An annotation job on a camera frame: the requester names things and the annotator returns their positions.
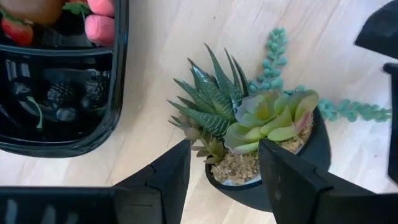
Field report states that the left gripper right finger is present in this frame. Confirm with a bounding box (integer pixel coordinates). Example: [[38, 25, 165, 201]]
[[258, 139, 398, 224]]

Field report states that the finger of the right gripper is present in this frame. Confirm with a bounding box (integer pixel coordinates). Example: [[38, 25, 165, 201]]
[[382, 62, 398, 184], [354, 0, 398, 60]]

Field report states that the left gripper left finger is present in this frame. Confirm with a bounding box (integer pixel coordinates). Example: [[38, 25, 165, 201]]
[[0, 139, 192, 224]]

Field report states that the small dark blueberry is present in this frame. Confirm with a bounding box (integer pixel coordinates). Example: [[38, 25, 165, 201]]
[[55, 107, 77, 122]]

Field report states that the blackberry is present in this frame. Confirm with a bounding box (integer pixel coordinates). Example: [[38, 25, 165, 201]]
[[46, 83, 75, 108], [84, 77, 109, 102]]

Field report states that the black plastic compartment container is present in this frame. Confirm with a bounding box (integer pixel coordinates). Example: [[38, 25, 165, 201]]
[[0, 0, 130, 159]]

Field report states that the dark cherry with stem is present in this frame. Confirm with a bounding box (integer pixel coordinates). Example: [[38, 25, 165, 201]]
[[11, 81, 44, 130]]

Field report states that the pink radish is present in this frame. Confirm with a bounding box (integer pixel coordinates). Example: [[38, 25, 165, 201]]
[[84, 14, 116, 47]]

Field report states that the red strawberry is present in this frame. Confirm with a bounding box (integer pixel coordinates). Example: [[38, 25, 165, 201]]
[[1, 18, 34, 47]]

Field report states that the brown kiwi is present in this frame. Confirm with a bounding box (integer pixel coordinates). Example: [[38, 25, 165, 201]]
[[0, 0, 65, 26]]

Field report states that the succulent plant black pot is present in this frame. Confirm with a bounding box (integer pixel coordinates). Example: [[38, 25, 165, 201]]
[[167, 27, 392, 213]]

